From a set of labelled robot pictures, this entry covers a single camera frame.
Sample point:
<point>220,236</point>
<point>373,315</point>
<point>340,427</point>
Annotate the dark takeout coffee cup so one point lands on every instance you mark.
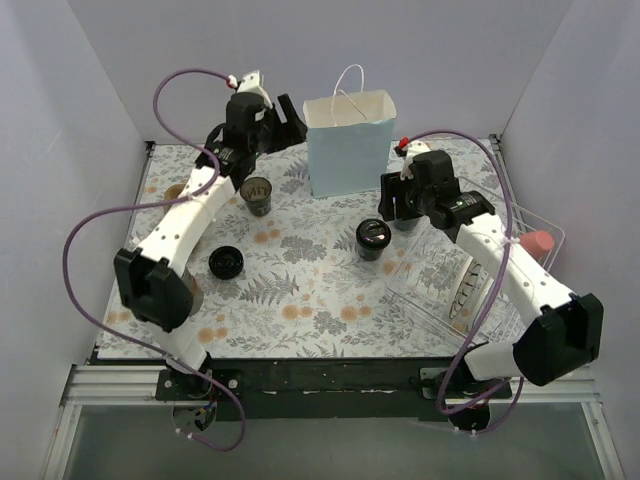
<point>369,253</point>

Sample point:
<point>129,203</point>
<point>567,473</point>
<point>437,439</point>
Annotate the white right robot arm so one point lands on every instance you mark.
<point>563,329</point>

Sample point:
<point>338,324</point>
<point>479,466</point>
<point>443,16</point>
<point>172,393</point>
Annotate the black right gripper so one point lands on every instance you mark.
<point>395,196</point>

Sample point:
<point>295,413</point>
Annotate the pink cylindrical bottle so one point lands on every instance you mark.
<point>537,243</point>

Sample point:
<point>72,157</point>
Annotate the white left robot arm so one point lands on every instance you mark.
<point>153,280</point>

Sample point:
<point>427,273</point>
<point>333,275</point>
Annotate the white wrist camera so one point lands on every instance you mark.
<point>408,151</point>
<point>252,82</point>

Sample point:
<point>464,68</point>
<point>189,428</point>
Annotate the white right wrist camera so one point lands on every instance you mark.
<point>408,151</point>

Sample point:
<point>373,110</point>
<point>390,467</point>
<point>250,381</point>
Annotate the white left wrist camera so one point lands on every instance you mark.
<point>252,82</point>

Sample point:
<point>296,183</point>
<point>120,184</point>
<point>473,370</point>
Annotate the light blue paper bag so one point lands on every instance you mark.
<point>349,139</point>

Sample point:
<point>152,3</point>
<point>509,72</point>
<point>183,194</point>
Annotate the black plastic cup lid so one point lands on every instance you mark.
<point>373,235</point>

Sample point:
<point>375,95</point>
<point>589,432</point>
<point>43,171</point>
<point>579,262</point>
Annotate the blue-grey ceramic mug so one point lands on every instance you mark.
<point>406,225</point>

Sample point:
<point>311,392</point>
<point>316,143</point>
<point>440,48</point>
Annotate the brown cardboard cup carrier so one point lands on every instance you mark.
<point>171,194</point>

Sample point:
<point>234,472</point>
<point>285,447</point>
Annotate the clear plastic dish rack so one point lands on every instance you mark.
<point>443,289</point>

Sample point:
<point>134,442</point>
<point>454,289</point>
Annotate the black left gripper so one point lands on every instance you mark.
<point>276,128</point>

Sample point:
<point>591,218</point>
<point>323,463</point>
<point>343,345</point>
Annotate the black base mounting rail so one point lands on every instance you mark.
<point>294,388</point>

